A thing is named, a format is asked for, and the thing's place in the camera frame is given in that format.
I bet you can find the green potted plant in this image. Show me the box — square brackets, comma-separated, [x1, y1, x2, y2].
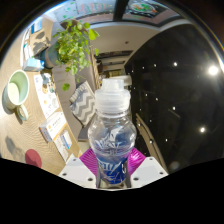
[44, 20, 101, 92]

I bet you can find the flat round red coaster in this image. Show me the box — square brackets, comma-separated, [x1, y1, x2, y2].
[24, 148, 43, 169]

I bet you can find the pale green ceramic mug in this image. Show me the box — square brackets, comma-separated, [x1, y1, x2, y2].
[2, 69, 31, 122]

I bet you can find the grey white chevron pillow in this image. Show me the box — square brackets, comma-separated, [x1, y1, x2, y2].
[69, 80, 98, 128]

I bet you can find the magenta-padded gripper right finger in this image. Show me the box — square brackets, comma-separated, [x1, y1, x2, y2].
[127, 148, 169, 189]

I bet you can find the clear bottle with blue label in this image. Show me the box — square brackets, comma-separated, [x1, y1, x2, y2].
[87, 78, 138, 186]

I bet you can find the group of ceiling lights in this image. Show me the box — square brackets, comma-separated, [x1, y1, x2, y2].
[138, 59, 221, 134]

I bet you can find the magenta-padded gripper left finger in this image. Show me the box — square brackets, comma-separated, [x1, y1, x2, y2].
[58, 148, 98, 189]

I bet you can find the white printed menu sheet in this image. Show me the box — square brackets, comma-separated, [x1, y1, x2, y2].
[33, 71, 61, 119]

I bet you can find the window with festive stickers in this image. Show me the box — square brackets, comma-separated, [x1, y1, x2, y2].
[53, 0, 181, 26]

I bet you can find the blue and white small box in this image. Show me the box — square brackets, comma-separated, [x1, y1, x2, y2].
[31, 19, 44, 34]

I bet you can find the blue and white packet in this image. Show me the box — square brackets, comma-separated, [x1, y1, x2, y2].
[59, 130, 73, 150]

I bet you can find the light blue small box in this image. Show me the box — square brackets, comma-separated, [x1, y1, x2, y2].
[22, 57, 45, 73]

